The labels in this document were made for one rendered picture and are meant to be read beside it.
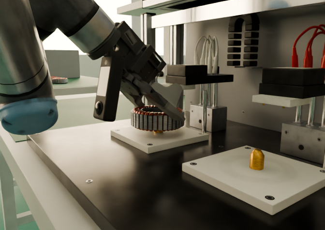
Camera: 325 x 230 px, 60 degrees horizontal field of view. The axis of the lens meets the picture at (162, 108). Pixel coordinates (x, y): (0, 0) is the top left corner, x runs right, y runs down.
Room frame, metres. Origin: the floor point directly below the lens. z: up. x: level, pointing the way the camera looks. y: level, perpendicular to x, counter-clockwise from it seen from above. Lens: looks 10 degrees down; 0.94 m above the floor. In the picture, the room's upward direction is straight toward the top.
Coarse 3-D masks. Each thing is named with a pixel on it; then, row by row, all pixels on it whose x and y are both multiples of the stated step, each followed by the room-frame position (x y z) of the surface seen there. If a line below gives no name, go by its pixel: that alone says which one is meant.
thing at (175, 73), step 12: (168, 72) 0.62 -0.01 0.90; (180, 72) 0.59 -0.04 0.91; (192, 72) 0.59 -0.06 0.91; (204, 72) 0.61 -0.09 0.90; (168, 84) 0.59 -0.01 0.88; (180, 84) 0.59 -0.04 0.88; (192, 84) 0.58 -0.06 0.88; (204, 84) 0.68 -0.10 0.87; (216, 84) 0.64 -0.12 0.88; (216, 96) 0.64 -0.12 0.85
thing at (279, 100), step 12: (264, 72) 0.43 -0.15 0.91; (276, 72) 0.41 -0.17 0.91; (288, 72) 0.40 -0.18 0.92; (300, 72) 0.38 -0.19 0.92; (312, 72) 0.39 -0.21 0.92; (324, 72) 0.41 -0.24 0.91; (264, 84) 0.43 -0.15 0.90; (276, 84) 0.41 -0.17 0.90; (288, 84) 0.40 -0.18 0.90; (300, 84) 0.38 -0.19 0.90; (312, 84) 0.40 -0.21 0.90; (324, 84) 0.41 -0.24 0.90; (252, 96) 0.42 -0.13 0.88; (264, 96) 0.40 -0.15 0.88; (276, 96) 0.40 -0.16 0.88; (288, 96) 0.39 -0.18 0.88; (300, 96) 0.38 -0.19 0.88; (312, 96) 0.39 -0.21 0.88; (324, 96) 0.45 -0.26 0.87; (300, 108) 0.48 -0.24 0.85; (312, 108) 0.46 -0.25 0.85; (324, 108) 0.44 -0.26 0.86; (300, 120) 0.48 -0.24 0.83; (312, 120) 0.46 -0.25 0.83; (324, 120) 0.44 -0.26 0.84
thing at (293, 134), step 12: (288, 132) 0.47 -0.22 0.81; (300, 132) 0.45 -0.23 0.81; (312, 132) 0.44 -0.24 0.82; (324, 132) 0.42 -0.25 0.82; (288, 144) 0.47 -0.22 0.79; (300, 144) 0.45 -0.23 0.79; (312, 144) 0.43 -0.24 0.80; (324, 144) 0.42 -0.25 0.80; (300, 156) 0.45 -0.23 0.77; (312, 156) 0.43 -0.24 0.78
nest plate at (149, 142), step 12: (120, 132) 0.57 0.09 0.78; (132, 132) 0.57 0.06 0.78; (144, 132) 0.57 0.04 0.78; (168, 132) 0.57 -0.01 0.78; (180, 132) 0.57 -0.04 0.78; (192, 132) 0.57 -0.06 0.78; (132, 144) 0.51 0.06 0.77; (144, 144) 0.49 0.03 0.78; (156, 144) 0.49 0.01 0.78; (168, 144) 0.50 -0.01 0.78; (180, 144) 0.51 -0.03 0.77
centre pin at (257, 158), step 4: (256, 148) 0.38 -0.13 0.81; (252, 152) 0.38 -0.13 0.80; (256, 152) 0.37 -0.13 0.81; (260, 152) 0.37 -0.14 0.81; (252, 156) 0.37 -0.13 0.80; (256, 156) 0.37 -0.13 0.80; (260, 156) 0.37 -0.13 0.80; (264, 156) 0.37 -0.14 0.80; (252, 160) 0.37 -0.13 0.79; (256, 160) 0.37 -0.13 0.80; (260, 160) 0.37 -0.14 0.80; (252, 164) 0.37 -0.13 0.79; (256, 164) 0.37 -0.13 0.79; (260, 164) 0.37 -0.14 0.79; (252, 168) 0.37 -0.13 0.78; (256, 168) 0.37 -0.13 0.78; (260, 168) 0.37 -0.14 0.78
